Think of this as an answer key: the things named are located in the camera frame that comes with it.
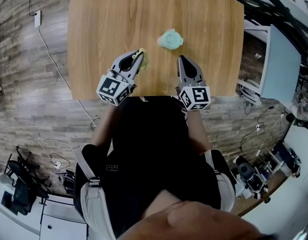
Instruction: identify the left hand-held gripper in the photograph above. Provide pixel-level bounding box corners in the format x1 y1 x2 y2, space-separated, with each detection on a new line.
96 49 145 107

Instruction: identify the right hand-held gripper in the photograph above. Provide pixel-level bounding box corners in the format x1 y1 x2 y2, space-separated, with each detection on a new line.
175 55 211 111

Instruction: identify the yellow cloth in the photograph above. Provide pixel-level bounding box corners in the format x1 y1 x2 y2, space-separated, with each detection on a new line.
132 48 149 71

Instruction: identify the person's left forearm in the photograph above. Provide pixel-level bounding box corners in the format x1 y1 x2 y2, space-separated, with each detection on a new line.
90 103 121 150

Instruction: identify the person's right forearm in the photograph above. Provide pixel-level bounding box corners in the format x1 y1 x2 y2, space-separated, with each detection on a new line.
186 108 212 157

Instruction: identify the person's black shirt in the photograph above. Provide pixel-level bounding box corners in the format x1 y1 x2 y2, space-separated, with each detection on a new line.
73 95 237 240

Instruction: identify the light blue desk panel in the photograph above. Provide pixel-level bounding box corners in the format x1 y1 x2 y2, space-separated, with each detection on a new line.
259 23 302 103

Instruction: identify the long white power strip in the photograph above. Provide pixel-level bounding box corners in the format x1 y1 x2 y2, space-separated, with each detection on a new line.
33 10 42 28

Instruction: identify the wooden table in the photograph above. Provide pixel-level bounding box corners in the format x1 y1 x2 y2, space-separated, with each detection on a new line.
201 0 308 67

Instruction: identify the black bag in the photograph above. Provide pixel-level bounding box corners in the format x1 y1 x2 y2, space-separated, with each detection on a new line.
60 169 76 195

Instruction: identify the person's chin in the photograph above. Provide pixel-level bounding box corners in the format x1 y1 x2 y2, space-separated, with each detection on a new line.
118 190 264 240

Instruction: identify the black office chair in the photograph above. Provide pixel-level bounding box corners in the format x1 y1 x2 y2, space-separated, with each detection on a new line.
1 146 51 216

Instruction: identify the white cabinet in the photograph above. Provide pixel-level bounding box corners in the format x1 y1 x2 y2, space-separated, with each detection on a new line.
40 196 89 240

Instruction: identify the white power cable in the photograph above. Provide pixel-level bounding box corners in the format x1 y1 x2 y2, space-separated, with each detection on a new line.
37 26 97 127

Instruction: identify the black camera device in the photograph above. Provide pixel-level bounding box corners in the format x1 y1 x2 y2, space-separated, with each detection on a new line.
237 162 271 200

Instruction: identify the person's right grey harness strap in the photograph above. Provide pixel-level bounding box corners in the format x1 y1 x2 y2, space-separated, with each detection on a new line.
203 150 236 212

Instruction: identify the person's grey harness strap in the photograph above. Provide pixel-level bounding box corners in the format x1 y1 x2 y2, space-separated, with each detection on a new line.
203 150 236 212
72 145 117 240

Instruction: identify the person's left grey harness strap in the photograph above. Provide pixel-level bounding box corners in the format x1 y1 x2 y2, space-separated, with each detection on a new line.
72 145 117 240

